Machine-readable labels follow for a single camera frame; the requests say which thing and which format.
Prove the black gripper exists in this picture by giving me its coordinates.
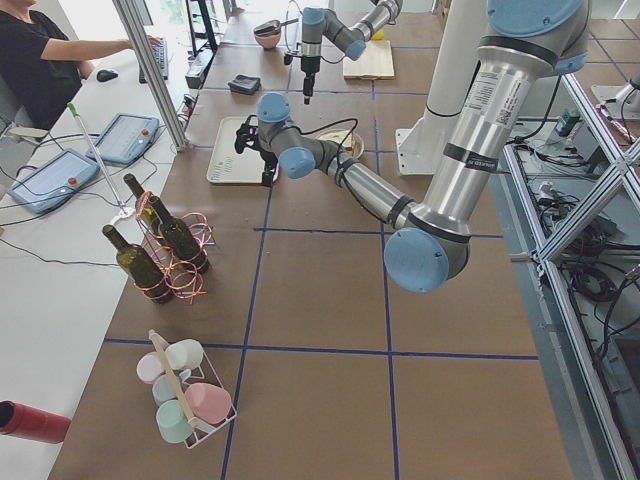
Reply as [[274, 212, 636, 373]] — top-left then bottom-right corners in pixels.
[[284, 53, 320, 104], [260, 150, 278, 186]]

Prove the white round plate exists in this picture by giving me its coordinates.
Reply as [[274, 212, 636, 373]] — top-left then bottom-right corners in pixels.
[[336, 130, 364, 159]]

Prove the bread slice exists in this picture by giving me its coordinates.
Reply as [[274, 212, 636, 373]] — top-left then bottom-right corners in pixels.
[[316, 129, 352, 145]]

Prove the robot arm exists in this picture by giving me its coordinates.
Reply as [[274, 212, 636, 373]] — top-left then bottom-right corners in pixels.
[[257, 1, 590, 293], [286, 0, 403, 105]]

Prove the cream bear serving tray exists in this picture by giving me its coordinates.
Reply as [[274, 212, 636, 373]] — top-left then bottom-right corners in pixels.
[[205, 116, 279, 186]]

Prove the pink bowl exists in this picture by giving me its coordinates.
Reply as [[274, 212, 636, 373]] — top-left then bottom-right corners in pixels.
[[254, 26, 281, 50]]

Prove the grey folded cloth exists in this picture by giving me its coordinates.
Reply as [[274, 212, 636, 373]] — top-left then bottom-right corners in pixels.
[[227, 74, 261, 95]]

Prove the wooden cutting board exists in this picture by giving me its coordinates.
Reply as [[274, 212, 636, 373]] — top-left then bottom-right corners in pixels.
[[343, 40, 395, 80]]

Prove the blue teach pendant far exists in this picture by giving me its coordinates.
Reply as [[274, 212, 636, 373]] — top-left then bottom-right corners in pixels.
[[94, 113, 160, 166]]

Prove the blue teach pendant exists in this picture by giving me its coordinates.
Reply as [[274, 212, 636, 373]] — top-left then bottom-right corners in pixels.
[[94, 113, 160, 166], [8, 149, 99, 214]]

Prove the black keyboard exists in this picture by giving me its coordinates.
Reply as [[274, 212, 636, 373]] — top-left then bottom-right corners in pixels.
[[151, 37, 169, 80]]

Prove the dark green wine bottle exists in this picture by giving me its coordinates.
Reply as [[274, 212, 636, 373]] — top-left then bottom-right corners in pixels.
[[102, 225, 173, 304]]

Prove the black computer mouse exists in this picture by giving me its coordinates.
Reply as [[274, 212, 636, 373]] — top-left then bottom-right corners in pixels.
[[96, 69, 119, 83]]

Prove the white stick with green tip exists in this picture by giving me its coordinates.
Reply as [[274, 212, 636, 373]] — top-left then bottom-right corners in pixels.
[[67, 102, 135, 226]]

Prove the white plastic cup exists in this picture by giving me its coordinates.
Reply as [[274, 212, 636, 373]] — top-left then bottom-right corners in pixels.
[[165, 339, 204, 370]]

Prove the blue teach pendant near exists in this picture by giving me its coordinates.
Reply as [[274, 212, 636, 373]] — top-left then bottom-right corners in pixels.
[[8, 149, 99, 214]]

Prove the lilac plastic cup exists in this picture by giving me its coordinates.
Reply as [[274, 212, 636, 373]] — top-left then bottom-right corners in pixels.
[[136, 352, 165, 385]]

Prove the seated person black shirt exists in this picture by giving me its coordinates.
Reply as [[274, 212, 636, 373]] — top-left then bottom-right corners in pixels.
[[1, 0, 133, 130]]

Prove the grey plastic cup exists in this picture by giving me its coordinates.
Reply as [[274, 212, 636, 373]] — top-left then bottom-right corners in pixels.
[[152, 371, 189, 406]]

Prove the pink plastic cup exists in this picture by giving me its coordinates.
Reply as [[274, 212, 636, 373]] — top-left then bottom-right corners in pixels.
[[185, 382, 232, 425]]

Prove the mint green plastic cup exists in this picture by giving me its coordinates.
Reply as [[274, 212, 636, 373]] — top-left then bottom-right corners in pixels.
[[156, 399, 194, 444]]

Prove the red cylinder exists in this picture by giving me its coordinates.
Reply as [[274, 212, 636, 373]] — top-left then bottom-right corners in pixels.
[[1, 400, 71, 444]]

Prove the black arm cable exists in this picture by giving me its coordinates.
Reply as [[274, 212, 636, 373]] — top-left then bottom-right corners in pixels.
[[299, 117, 391, 231]]

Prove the copper wire bottle rack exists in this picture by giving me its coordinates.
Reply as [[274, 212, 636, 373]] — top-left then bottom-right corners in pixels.
[[135, 191, 215, 303]]

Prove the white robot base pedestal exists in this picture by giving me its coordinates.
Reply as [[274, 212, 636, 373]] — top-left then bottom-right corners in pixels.
[[396, 0, 488, 176]]

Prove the aluminium frame post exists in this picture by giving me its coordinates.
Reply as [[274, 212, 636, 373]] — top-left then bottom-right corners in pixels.
[[112, 0, 188, 152]]

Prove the white wire cup rack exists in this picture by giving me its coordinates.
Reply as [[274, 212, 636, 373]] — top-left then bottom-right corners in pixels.
[[151, 354, 237, 449]]

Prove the wooden rack handle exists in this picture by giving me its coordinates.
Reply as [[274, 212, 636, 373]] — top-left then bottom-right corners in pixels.
[[148, 329, 197, 428]]

